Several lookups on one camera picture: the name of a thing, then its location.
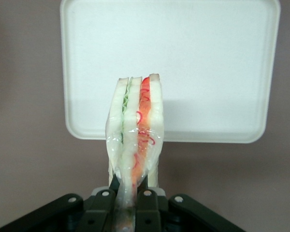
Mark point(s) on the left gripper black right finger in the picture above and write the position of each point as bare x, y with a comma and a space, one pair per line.
149, 212

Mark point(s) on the cream rectangular tray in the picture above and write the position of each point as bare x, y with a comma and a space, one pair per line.
183, 60

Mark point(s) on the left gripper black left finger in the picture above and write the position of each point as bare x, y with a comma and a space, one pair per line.
96, 212

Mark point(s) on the triangle sandwich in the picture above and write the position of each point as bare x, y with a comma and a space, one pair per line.
130, 120

